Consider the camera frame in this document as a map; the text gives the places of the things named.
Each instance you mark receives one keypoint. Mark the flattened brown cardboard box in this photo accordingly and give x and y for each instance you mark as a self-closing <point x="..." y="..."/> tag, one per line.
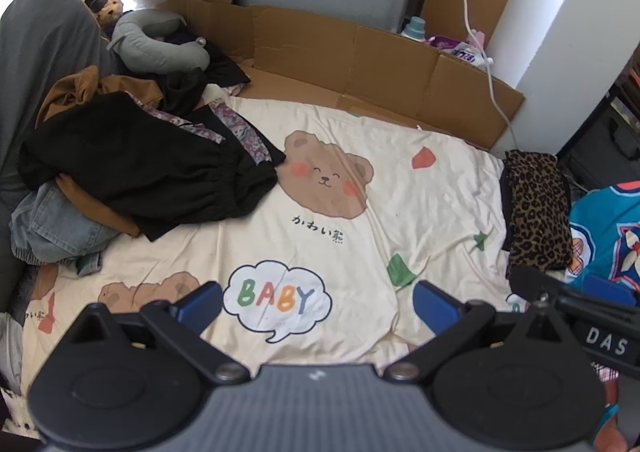
<point x="298" y="56"/>

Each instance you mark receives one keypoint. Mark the teal printed blanket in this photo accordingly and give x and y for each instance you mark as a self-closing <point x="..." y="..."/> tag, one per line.
<point x="604" y="225"/>

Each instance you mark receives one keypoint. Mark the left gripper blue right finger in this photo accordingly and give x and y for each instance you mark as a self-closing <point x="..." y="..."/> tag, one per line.
<point x="435" y="308"/>

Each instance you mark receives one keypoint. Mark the leopard print folded garment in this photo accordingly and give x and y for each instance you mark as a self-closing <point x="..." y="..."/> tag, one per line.
<point x="536" y="207"/>

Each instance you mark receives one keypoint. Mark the brown crumpled garment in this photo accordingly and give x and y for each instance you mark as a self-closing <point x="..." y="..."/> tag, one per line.
<point x="81" y="88"/>

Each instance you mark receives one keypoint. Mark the black garment under neck pillow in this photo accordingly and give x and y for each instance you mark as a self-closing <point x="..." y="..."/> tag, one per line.
<point x="183" y="90"/>

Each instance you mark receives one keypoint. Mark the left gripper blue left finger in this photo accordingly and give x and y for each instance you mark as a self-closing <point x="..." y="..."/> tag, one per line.
<point x="200" y="308"/>

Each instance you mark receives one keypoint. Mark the black shorts with bear pattern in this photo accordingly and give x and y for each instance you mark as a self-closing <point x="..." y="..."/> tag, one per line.
<point x="154" y="168"/>

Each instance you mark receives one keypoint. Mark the small bear plush toy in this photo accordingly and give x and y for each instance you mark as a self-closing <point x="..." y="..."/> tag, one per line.
<point x="106" y="12"/>

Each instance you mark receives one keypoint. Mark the cream bear print bedsheet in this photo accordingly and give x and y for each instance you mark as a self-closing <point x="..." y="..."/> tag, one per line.
<point x="323" y="270"/>

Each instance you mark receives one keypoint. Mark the grey neck pillow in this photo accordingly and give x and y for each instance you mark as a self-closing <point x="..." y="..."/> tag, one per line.
<point x="134" y="40"/>

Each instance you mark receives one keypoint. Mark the light blue denim jeans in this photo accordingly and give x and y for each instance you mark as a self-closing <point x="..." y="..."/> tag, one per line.
<point x="46" y="228"/>

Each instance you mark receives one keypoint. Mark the detergent bottles by wall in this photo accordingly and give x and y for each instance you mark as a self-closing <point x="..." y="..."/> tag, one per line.
<point x="466" y="49"/>

